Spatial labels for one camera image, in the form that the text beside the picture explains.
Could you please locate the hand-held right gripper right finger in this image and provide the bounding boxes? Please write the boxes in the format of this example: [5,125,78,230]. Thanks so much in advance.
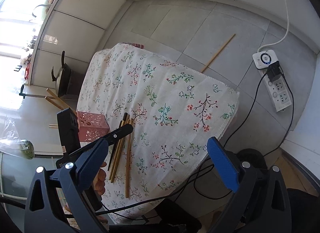
[206,137,292,233]

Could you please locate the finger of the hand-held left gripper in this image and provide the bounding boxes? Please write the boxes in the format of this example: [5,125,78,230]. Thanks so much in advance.
[71,124,134,158]

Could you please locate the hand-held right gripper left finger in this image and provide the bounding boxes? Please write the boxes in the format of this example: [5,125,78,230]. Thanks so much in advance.
[24,137,109,233]

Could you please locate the black chopstick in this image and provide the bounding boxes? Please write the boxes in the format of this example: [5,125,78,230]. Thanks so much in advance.
[107,112,126,172]
[110,114,130,173]

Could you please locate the pink perforated utensil holder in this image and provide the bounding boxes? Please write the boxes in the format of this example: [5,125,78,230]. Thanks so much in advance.
[76,111,111,146]

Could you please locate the pile of bamboo chopsticks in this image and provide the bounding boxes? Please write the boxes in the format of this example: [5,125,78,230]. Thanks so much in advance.
[109,118,134,198]

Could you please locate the person's left hand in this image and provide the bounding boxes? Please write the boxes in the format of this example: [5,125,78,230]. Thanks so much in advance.
[93,162,108,197]

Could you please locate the plastic bag with greens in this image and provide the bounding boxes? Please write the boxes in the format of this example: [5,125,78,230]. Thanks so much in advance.
[0,116,35,160]

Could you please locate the black bin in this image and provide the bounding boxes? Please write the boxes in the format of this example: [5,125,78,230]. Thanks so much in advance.
[58,69,85,98]

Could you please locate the black wok with lid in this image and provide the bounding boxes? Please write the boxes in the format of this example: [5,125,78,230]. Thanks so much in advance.
[51,51,72,97]

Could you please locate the black trousers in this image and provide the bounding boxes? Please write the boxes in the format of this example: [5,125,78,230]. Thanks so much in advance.
[107,199,202,233]

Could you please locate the floral tablecloth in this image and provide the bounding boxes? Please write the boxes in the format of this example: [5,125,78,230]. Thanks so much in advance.
[76,42,240,225]

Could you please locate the white power strip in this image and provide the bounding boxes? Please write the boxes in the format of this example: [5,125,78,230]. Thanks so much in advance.
[252,50,292,112]

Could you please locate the white appliance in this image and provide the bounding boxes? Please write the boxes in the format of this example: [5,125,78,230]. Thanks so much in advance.
[282,93,320,163]

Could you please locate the black plug adapter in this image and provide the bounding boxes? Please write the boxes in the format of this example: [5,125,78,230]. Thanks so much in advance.
[264,61,284,83]

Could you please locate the kitchen window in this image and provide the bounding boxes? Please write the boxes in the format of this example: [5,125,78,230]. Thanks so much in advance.
[0,0,54,53]

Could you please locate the white cabinet with doors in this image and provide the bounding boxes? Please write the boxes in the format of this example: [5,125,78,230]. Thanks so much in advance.
[31,0,127,98]

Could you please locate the black handle bracket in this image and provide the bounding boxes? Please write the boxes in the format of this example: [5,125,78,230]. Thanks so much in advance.
[19,84,47,99]

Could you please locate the white power cable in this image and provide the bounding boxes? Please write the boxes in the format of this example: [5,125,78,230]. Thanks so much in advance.
[259,0,290,51]

